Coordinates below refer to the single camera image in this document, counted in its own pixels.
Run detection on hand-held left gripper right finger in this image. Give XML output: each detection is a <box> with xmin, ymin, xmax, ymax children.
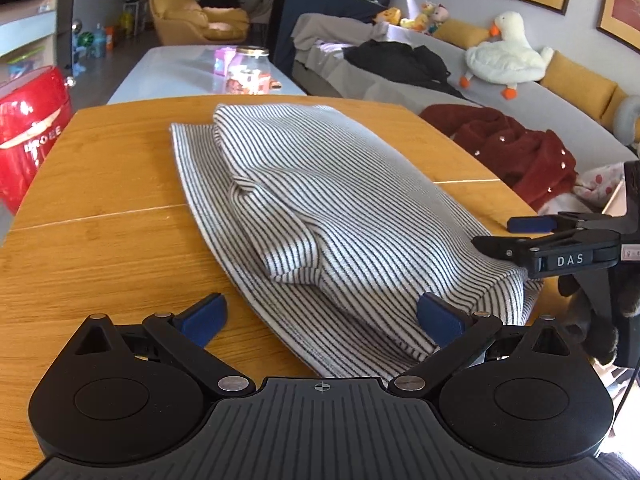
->
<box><xmin>387</xmin><ymin>291</ymin><xmax>568</xmax><ymax>397</ymax></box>

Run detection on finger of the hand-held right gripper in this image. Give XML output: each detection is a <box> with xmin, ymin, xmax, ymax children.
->
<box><xmin>507</xmin><ymin>211</ymin><xmax>626</xmax><ymax>235</ymax></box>
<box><xmin>471</xmin><ymin>230</ymin><xmax>621</xmax><ymax>281</ymax></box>

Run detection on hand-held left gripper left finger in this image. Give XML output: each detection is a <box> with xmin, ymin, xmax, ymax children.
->
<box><xmin>74</xmin><ymin>292</ymin><xmax>257</xmax><ymax>397</ymax></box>

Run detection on striped white shirt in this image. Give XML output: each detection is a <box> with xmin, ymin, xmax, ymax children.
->
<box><xmin>169</xmin><ymin>102</ymin><xmax>544</xmax><ymax>380</ymax></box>

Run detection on polka dot cloth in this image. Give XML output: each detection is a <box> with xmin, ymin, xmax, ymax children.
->
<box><xmin>574</xmin><ymin>162</ymin><xmax>626</xmax><ymax>209</ymax></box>

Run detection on red fuzzy garment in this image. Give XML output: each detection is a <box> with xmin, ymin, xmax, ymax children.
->
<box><xmin>419</xmin><ymin>104</ymin><xmax>579</xmax><ymax>213</ymax></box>

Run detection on grey round pillow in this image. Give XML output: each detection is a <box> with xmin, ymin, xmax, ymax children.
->
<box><xmin>612</xmin><ymin>95</ymin><xmax>640</xmax><ymax>147</ymax></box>

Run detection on grey sofa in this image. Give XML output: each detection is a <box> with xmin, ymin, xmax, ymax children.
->
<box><xmin>291</xmin><ymin>12</ymin><xmax>640</xmax><ymax>173</ymax></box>

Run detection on large yellow cushion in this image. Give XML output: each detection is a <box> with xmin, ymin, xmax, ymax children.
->
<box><xmin>540</xmin><ymin>52</ymin><xmax>619</xmax><ymax>121</ymax></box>

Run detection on white goose plush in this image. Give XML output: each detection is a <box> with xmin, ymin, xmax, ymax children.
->
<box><xmin>459</xmin><ymin>11</ymin><xmax>555</xmax><ymax>100</ymax></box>

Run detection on small yellow cushion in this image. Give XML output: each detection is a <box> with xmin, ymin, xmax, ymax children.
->
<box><xmin>432</xmin><ymin>19</ymin><xmax>493</xmax><ymax>48</ymax></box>

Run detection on black garment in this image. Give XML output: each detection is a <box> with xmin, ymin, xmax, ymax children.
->
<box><xmin>345</xmin><ymin>40</ymin><xmax>481</xmax><ymax>106</ymax></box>

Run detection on tall framed red picture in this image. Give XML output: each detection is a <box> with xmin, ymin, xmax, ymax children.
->
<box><xmin>596</xmin><ymin>0</ymin><xmax>640</xmax><ymax>53</ymax></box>

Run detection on pink plush toy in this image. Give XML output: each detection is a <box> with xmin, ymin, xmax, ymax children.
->
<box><xmin>426</xmin><ymin>4</ymin><xmax>451</xmax><ymax>36</ymax></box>

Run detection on yellow duck plush toy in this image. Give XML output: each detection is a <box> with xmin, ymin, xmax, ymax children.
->
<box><xmin>400</xmin><ymin>1</ymin><xmax>436</xmax><ymax>31</ymax></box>

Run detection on glass jar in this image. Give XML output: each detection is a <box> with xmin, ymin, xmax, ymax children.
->
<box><xmin>226</xmin><ymin>46</ymin><xmax>273</xmax><ymax>95</ymax></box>

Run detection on white coffee table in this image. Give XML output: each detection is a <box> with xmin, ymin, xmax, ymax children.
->
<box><xmin>106</xmin><ymin>45</ymin><xmax>308</xmax><ymax>106</ymax></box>

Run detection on pink box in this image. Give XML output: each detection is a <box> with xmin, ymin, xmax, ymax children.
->
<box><xmin>214</xmin><ymin>47</ymin><xmax>237</xmax><ymax>77</ymax></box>

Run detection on grey blanket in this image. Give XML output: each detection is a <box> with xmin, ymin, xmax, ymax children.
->
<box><xmin>291</xmin><ymin>12</ymin><xmax>391</xmax><ymax>67</ymax></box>

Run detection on dark fish tank cabinet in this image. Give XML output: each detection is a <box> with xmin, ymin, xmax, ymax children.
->
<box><xmin>274</xmin><ymin>0</ymin><xmax>396</xmax><ymax>78</ymax></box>

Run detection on yellow armchair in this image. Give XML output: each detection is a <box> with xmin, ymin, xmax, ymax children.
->
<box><xmin>146</xmin><ymin>0</ymin><xmax>250</xmax><ymax>46</ymax></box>

